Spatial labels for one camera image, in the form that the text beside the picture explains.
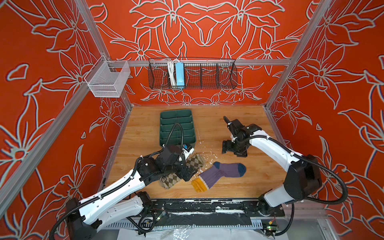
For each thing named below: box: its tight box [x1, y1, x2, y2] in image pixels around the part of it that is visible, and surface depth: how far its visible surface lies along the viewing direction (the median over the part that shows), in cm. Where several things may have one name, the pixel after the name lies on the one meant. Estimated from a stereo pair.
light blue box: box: [175, 62, 185, 86], surface depth 91 cm
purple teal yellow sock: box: [191, 161, 247, 193], surface depth 85 cm
